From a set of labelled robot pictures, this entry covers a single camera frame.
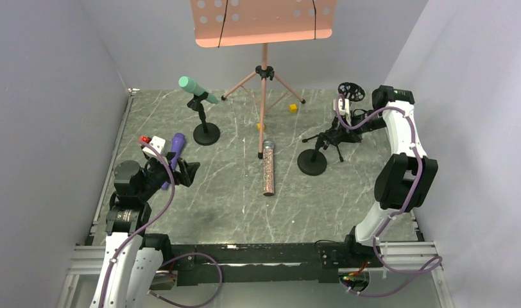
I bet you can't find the pink music stand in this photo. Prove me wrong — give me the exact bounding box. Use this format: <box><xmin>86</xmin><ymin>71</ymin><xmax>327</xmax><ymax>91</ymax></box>
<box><xmin>190</xmin><ymin>0</ymin><xmax>337</xmax><ymax>158</ymax></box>

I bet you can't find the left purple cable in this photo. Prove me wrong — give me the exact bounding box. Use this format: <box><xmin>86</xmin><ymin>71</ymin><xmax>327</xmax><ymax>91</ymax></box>
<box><xmin>98</xmin><ymin>140</ymin><xmax>223</xmax><ymax>308</ymax></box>

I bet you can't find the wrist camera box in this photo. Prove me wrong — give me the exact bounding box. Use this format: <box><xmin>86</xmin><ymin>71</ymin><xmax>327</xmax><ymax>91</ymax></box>
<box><xmin>336</xmin><ymin>98</ymin><xmax>351</xmax><ymax>126</ymax></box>
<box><xmin>141</xmin><ymin>136</ymin><xmax>167</xmax><ymax>158</ymax></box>

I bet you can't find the black tripod mic stand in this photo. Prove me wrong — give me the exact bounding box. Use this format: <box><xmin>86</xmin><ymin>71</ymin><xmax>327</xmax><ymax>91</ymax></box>
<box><xmin>302</xmin><ymin>82</ymin><xmax>365</xmax><ymax>162</ymax></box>

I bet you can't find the aluminium frame rail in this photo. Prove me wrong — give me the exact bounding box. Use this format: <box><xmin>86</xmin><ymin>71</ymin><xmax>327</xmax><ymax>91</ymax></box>
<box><xmin>85</xmin><ymin>88</ymin><xmax>140</xmax><ymax>241</ymax></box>

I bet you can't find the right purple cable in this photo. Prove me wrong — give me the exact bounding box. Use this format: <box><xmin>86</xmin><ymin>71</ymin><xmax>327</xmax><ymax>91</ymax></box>
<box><xmin>334</xmin><ymin>94</ymin><xmax>443</xmax><ymax>298</ymax></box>

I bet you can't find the black round-base mic stand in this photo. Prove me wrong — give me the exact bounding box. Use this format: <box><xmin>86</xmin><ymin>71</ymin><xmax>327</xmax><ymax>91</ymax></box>
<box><xmin>187</xmin><ymin>92</ymin><xmax>221</xmax><ymax>146</ymax></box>
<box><xmin>297</xmin><ymin>134</ymin><xmax>327</xmax><ymax>176</ymax></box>

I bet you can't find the purple cable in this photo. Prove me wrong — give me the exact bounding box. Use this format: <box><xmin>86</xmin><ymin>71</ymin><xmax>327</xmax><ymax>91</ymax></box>
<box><xmin>98</xmin><ymin>140</ymin><xmax>223</xmax><ymax>308</ymax></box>
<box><xmin>334</xmin><ymin>94</ymin><xmax>443</xmax><ymax>298</ymax></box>

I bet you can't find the purple toy microphone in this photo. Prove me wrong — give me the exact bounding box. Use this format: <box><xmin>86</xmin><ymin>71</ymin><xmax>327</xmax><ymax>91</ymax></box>
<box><xmin>168</xmin><ymin>133</ymin><xmax>186</xmax><ymax>185</ymax></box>

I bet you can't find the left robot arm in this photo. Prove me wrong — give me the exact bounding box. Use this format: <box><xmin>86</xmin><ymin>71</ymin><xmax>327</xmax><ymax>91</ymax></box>
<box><xmin>90</xmin><ymin>158</ymin><xmax>173</xmax><ymax>307</ymax></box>

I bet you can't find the teal toy microphone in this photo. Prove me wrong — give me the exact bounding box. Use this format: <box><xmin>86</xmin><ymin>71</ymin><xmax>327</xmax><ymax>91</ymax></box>
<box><xmin>178</xmin><ymin>76</ymin><xmax>219</xmax><ymax>105</ymax></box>

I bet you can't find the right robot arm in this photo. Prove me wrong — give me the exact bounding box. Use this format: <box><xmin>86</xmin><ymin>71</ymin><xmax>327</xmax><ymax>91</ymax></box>
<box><xmin>333</xmin><ymin>85</ymin><xmax>438</xmax><ymax>254</ymax></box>

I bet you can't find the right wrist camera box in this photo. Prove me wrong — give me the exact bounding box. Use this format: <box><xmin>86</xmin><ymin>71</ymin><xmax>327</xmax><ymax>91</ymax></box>
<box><xmin>336</xmin><ymin>98</ymin><xmax>351</xmax><ymax>126</ymax></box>

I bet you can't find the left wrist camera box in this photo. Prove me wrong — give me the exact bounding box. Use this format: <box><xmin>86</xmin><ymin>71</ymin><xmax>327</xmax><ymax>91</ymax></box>
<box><xmin>141</xmin><ymin>136</ymin><xmax>167</xmax><ymax>158</ymax></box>

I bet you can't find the black base bar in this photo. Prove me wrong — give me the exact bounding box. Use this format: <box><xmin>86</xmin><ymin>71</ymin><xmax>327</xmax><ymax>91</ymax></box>
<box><xmin>159</xmin><ymin>237</ymin><xmax>378</xmax><ymax>286</ymax></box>

